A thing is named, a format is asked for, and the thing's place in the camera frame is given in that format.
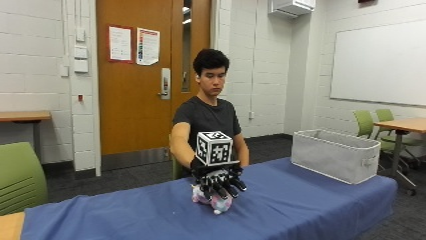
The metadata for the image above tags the pink white soft toy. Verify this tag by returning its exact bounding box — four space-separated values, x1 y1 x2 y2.
190 184 234 216

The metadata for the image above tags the white marker cube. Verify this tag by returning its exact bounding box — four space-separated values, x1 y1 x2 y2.
194 130 234 167

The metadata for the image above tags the blue tablecloth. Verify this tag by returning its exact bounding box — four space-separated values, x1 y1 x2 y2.
20 157 399 240

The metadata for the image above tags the the person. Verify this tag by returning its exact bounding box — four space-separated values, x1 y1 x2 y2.
169 48 250 179

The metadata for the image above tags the grey fabric storage bin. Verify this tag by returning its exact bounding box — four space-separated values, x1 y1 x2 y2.
290 129 382 186

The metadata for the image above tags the orange wooden door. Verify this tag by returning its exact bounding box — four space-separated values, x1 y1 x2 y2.
96 0 213 156

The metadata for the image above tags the green chair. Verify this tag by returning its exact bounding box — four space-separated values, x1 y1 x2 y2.
0 141 49 217
353 109 377 140
374 108 426 168

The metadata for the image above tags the wooden table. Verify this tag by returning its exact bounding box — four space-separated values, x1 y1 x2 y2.
0 110 53 161
373 116 426 196

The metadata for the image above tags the white colourful poster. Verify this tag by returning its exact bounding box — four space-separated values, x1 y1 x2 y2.
136 27 161 67

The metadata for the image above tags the whiteboard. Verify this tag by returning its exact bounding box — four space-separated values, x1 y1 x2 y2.
329 19 426 108

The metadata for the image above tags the silver door handle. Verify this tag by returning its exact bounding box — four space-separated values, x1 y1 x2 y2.
157 67 172 101

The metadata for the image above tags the white paper red frame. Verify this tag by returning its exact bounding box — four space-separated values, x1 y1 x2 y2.
108 25 134 64

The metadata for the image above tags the white wall-mounted unit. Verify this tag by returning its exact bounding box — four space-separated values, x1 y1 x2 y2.
268 0 317 19

